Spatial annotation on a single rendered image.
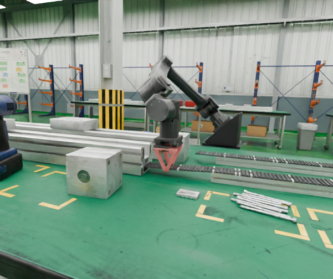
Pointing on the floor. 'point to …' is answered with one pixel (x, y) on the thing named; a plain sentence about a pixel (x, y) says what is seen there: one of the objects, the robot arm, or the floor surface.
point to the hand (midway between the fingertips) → (168, 166)
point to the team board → (5, 72)
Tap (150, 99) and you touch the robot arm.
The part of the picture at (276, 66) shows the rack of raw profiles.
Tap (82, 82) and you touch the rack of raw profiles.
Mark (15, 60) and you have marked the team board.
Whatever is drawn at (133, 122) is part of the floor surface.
